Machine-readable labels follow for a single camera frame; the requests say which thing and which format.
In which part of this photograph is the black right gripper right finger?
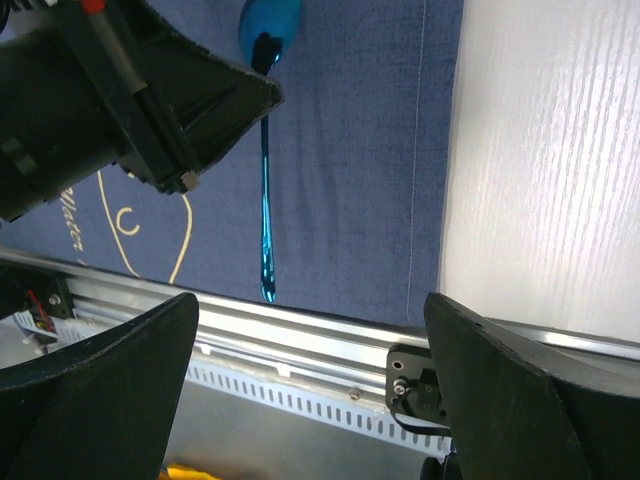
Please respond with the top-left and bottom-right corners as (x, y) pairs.
(424, 293), (639, 479)

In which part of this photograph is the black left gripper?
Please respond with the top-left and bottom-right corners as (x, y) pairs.
(1, 1), (284, 222)

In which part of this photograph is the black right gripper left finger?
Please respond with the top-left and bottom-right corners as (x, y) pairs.
(1, 293), (199, 479)

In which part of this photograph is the blue metallic spoon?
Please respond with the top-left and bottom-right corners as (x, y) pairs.
(238, 0), (303, 303)

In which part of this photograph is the blue cloth placemat with fish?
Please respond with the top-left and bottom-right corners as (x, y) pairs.
(1, 1), (463, 326)

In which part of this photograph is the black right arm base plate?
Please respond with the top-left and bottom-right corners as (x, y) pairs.
(385, 344), (451, 437)

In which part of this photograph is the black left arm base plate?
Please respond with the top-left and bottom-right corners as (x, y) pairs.
(0, 264), (76, 351)

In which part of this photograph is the aluminium front rail frame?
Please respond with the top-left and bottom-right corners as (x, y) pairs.
(0, 247), (640, 416)

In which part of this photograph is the perforated grey cable duct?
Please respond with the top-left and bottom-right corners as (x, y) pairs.
(186, 360), (451, 458)

